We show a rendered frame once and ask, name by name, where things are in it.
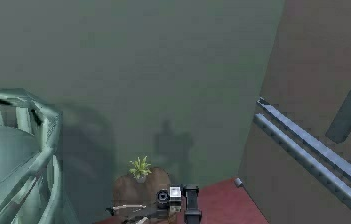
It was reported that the green houseplant in grey pot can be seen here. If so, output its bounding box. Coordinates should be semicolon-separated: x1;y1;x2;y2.
128;155;153;184

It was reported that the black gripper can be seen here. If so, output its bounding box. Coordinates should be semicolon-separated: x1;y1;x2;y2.
105;188;171;224

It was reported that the grey ribbed wall bar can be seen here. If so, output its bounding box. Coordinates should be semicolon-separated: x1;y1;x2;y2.
252;112;351;222
256;96;351;194

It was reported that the teal metal frame chair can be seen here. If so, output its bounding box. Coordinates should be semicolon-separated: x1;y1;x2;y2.
0;87;64;224

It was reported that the dark grey slanted bar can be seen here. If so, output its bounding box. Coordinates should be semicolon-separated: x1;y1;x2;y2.
325;61;351;145

